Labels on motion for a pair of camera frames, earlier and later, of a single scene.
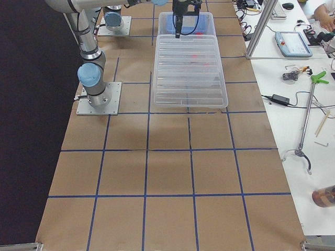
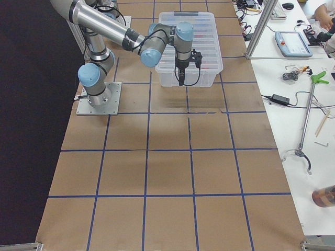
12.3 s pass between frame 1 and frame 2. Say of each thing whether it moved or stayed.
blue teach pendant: stayed
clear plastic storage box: moved
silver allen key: stayed
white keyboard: stayed
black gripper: moved
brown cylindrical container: stayed
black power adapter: stayed
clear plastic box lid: moved
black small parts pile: stayed
